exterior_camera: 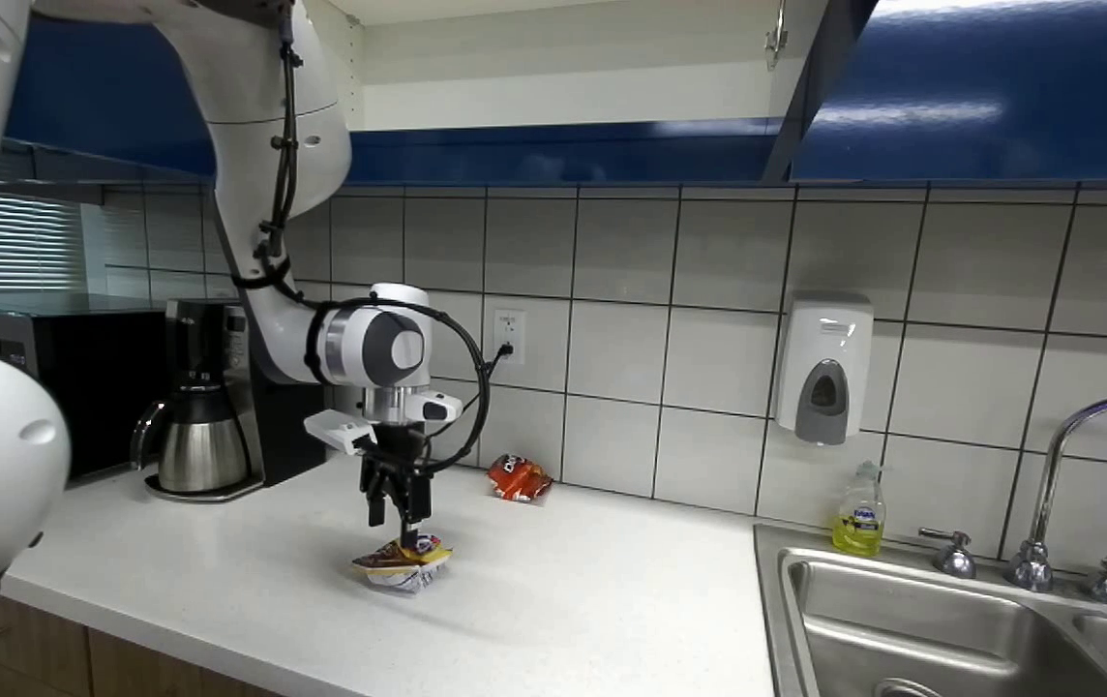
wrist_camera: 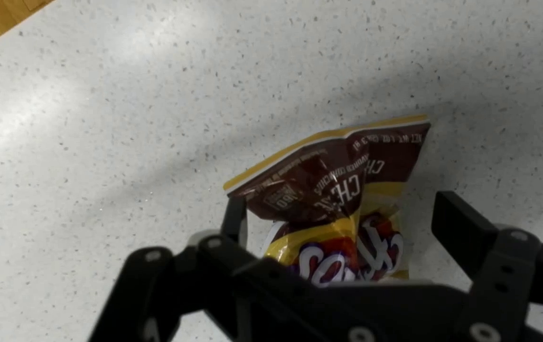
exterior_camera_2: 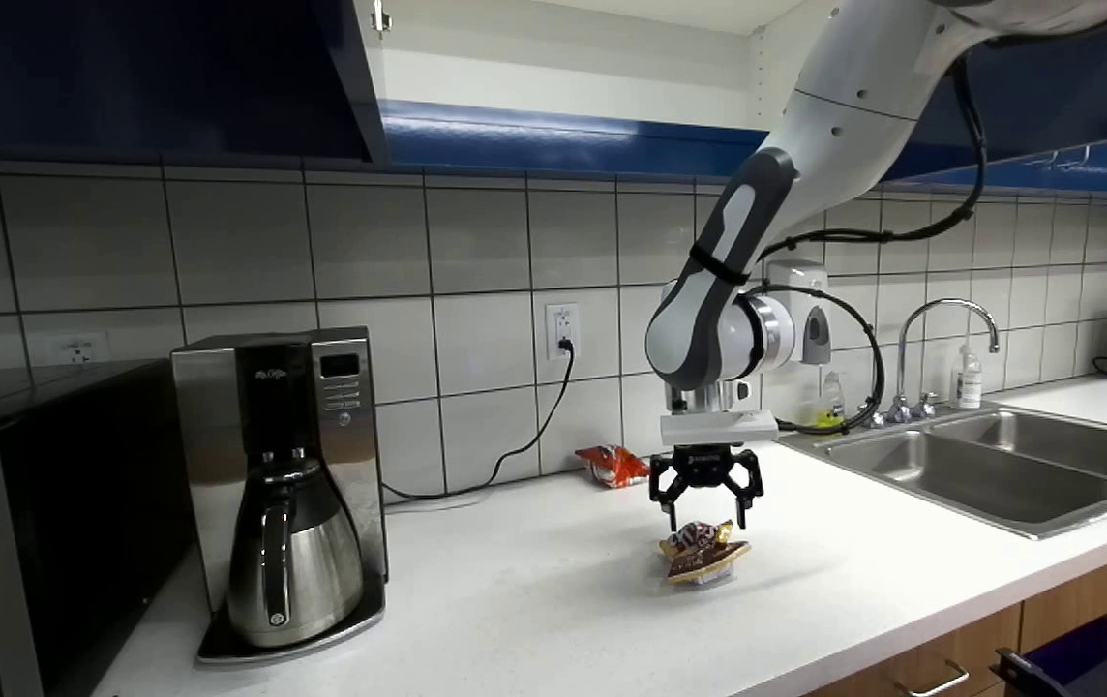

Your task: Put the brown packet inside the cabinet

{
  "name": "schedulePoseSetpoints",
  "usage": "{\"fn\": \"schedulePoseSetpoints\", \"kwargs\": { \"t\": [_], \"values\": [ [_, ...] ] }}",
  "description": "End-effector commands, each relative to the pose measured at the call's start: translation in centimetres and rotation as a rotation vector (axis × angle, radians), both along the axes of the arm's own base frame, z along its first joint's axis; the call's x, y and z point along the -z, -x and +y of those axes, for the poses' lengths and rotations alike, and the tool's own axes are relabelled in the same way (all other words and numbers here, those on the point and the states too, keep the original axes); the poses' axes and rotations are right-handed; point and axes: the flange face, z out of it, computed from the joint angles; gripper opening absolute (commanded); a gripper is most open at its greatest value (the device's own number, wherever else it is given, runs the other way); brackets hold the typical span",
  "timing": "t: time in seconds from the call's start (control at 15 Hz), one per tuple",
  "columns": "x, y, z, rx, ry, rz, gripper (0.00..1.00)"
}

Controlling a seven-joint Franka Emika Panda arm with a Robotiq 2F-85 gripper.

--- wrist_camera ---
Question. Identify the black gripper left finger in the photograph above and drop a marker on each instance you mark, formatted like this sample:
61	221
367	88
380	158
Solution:
158	297

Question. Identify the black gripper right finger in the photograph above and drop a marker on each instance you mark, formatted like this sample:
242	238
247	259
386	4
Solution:
500	272

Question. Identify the brown chips packet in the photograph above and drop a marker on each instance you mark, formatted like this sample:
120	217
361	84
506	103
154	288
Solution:
329	183

